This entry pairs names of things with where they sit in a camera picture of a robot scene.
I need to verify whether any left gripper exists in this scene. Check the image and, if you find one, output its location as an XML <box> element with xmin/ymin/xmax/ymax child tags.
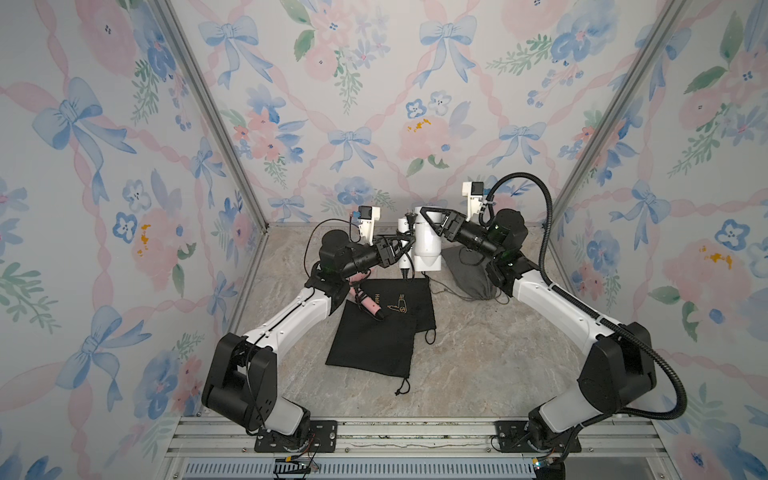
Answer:
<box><xmin>340</xmin><ymin>237</ymin><xmax>412</xmax><ymax>283</ymax></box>

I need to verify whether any white hair dryer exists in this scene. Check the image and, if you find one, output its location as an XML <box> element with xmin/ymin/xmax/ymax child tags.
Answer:
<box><xmin>397</xmin><ymin>207</ymin><xmax>443</xmax><ymax>279</ymax></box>

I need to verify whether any grey drawstring pouch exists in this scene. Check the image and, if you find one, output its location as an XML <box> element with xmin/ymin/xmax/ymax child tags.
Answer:
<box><xmin>432</xmin><ymin>247</ymin><xmax>503</xmax><ymax>303</ymax></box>

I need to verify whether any plain black pouch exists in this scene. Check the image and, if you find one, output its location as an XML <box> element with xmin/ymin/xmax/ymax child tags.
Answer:
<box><xmin>325</xmin><ymin>301</ymin><xmax>417</xmax><ymax>396</ymax></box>

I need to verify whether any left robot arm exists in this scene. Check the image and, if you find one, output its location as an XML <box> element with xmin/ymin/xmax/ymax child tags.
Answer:
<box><xmin>201</xmin><ymin>229</ymin><xmax>416</xmax><ymax>442</ymax></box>

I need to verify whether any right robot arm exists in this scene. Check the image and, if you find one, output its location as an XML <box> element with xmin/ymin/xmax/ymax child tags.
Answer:
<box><xmin>420</xmin><ymin>207</ymin><xmax>657</xmax><ymax>451</ymax></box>

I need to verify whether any pink hair dryer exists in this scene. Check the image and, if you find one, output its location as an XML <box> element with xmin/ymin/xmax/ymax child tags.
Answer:
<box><xmin>348</xmin><ymin>270</ymin><xmax>384</xmax><ymax>322</ymax></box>

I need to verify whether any black pouch with gold logo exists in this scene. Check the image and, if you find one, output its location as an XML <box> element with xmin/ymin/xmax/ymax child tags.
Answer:
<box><xmin>362</xmin><ymin>278</ymin><xmax>437</xmax><ymax>345</ymax></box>

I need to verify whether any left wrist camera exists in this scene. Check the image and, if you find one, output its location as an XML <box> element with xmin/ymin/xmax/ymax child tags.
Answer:
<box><xmin>357</xmin><ymin>205</ymin><xmax>381</xmax><ymax>246</ymax></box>

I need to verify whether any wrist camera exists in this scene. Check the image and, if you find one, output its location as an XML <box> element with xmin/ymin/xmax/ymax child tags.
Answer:
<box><xmin>462</xmin><ymin>181</ymin><xmax>485</xmax><ymax>221</ymax></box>
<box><xmin>357</xmin><ymin>205</ymin><xmax>381</xmax><ymax>246</ymax></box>

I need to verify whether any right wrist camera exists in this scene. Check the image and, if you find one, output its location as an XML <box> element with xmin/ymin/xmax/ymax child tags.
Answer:
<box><xmin>462</xmin><ymin>181</ymin><xmax>485</xmax><ymax>221</ymax></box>

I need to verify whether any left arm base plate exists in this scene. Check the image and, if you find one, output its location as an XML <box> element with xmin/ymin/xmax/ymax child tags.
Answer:
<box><xmin>254</xmin><ymin>420</ymin><xmax>338</xmax><ymax>455</ymax></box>

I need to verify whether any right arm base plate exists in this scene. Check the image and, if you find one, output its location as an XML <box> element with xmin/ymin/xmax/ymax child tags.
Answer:
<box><xmin>492</xmin><ymin>420</ymin><xmax>582</xmax><ymax>454</ymax></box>

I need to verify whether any aluminium front rail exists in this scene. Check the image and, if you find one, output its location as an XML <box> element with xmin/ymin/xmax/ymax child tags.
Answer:
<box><xmin>156</xmin><ymin>416</ymin><xmax>680</xmax><ymax>479</ymax></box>

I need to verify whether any black corrugated cable conduit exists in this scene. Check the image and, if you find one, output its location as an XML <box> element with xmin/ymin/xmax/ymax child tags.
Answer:
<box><xmin>484</xmin><ymin>172</ymin><xmax>689</xmax><ymax>421</ymax></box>

